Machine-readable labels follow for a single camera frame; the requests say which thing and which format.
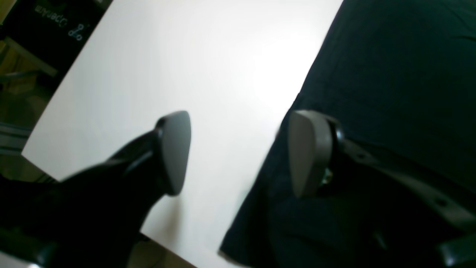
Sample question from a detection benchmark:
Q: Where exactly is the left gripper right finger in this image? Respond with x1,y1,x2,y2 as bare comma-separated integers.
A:
269,110,475,268

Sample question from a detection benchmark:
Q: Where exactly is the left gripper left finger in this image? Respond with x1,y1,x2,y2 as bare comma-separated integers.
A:
0,111,192,268

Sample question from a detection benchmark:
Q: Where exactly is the black T-shirt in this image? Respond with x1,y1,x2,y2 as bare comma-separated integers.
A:
219,0,476,268

